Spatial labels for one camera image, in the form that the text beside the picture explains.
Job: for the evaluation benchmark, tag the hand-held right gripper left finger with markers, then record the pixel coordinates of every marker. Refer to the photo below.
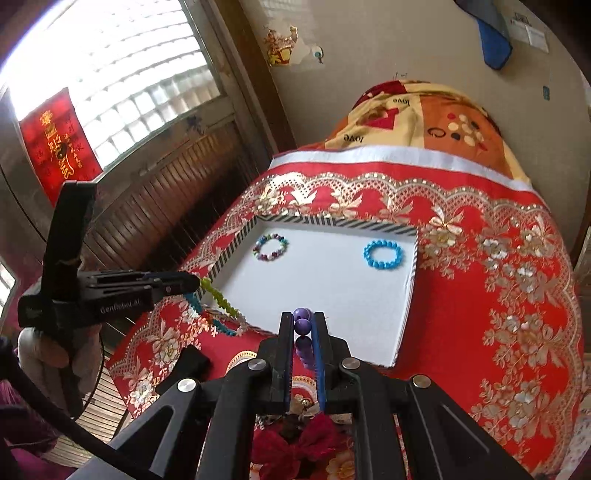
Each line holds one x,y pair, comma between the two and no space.
285,369

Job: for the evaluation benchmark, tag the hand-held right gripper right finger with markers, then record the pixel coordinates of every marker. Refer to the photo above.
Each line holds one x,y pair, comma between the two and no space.
319,369

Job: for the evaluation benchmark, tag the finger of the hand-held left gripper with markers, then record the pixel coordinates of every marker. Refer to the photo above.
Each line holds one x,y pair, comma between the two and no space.
175,277
178,290

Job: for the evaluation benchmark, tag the white tray with striped rim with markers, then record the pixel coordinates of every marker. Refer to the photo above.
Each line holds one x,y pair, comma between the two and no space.
323,295

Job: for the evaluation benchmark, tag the red hair bow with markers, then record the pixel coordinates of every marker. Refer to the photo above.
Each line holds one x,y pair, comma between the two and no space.
295,445

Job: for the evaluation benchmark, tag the person's left hand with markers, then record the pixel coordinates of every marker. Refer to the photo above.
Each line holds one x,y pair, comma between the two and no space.
51,355

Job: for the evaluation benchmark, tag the wooden slatted panel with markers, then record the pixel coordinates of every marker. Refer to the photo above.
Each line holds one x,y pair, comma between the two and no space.
161,198

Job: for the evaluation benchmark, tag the red floral tablecloth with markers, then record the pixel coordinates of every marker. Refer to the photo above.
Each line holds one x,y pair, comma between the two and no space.
461,323

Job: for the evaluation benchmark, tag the purple garment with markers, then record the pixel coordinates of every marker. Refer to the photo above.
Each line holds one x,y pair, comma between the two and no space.
23,443

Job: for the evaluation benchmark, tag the window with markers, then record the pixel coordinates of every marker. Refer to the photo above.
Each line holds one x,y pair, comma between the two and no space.
115,69

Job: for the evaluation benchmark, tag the orange printed blanket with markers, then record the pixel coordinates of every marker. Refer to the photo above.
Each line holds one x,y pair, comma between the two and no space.
438,120

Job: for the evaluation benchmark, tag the blue hanging cloth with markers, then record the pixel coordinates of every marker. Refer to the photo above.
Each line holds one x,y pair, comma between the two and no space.
494,41

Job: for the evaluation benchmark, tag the red wall hanging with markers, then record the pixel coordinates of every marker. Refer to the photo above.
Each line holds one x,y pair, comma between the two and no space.
55,143

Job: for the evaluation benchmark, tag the red and gold wall sticker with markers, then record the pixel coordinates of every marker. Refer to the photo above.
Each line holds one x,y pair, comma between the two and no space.
279,46

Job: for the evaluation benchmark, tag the wall hook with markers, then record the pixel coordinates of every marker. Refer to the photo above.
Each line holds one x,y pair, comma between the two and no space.
317,54

